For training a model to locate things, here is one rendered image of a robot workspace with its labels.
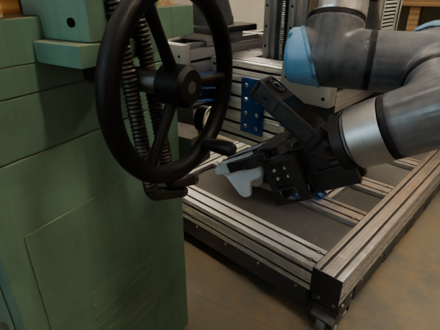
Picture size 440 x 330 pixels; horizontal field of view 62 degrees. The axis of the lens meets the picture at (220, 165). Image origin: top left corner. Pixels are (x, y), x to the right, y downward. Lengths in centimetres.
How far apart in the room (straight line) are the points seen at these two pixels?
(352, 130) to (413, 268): 118
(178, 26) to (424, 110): 55
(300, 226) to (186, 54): 67
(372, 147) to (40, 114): 46
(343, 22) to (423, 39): 9
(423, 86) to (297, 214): 97
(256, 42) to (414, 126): 107
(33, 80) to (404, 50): 49
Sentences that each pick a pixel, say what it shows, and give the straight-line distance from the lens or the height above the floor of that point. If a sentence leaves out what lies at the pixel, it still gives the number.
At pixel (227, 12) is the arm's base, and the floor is 86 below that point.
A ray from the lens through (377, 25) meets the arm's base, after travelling 102.
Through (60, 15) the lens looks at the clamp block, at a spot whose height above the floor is 90.
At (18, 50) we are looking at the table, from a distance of 58.
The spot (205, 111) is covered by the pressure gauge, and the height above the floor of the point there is 68.
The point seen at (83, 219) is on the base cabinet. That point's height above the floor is 56.
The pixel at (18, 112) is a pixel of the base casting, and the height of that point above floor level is 78.
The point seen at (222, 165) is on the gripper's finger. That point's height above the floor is 71.
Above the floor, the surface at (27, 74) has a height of 83.
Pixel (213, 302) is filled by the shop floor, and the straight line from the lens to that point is 129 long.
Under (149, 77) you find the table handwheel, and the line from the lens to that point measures 55.
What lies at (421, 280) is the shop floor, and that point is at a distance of 153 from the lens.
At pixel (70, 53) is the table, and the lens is 53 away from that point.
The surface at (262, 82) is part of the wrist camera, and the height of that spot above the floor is 83.
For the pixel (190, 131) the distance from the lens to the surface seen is 89.
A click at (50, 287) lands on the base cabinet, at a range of 73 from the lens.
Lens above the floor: 94
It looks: 26 degrees down
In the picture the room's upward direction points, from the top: straight up
